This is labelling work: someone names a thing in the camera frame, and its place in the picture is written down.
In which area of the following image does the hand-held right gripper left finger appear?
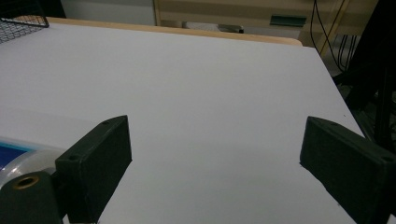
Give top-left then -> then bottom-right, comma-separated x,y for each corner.
54,115 -> 133,224

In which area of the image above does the green box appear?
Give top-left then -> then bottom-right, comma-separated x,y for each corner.
269,14 -> 308,28

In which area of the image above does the wooden shelf unit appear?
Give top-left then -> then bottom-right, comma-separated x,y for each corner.
152,0 -> 379,57

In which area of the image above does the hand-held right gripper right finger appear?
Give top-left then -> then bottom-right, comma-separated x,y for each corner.
299,116 -> 396,224

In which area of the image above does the black wire mesh basket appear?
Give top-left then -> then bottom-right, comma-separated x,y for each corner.
0,0 -> 50,45

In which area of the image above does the black cable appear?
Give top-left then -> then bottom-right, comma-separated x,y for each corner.
309,0 -> 349,73

